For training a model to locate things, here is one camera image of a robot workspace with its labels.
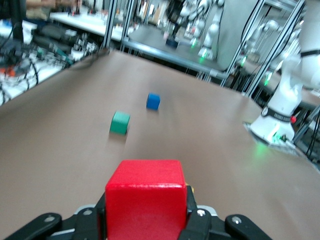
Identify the green wooden block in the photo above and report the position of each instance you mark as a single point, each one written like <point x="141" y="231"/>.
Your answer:
<point x="120" y="123"/>

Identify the right arm red base knob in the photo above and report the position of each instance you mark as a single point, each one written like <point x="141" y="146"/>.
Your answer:
<point x="293" y="119"/>

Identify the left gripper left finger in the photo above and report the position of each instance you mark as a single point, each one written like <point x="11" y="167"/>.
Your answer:
<point x="85" y="225"/>

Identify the blue wooden block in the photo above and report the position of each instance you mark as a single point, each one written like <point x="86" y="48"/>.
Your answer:
<point x="153" y="101"/>

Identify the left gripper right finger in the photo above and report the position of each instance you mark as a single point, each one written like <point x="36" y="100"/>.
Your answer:
<point x="207" y="225"/>

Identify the brown paper table cover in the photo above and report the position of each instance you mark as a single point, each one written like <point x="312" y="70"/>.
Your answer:
<point x="75" y="150"/>

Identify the person in beige top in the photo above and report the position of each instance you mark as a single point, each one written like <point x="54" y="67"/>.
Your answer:
<point x="42" y="10"/>

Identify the aluminium frame post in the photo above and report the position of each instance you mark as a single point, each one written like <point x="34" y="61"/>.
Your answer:
<point x="243" y="42"/>
<point x="110" y="22"/>
<point x="128" y="22"/>
<point x="277" y="42"/>

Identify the white background bench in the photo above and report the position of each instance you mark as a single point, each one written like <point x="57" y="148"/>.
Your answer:
<point x="82" y="23"/>

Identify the red wooden block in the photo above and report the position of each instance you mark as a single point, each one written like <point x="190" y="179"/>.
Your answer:
<point x="146" y="207"/>

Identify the white lower shelf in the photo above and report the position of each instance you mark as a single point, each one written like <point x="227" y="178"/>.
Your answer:
<point x="37" y="77"/>

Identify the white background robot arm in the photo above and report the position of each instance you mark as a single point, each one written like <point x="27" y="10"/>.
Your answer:
<point x="212" y="32"/>

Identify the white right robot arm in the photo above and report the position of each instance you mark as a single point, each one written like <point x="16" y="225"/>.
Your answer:
<point x="285" y="100"/>

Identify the black upright stand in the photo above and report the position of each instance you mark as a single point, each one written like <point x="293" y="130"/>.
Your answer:
<point x="18" y="27"/>

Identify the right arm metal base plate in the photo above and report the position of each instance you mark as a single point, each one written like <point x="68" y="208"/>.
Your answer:
<point x="250" y="132"/>

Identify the dark background work table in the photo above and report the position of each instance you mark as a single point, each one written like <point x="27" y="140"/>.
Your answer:
<point x="160" y="42"/>

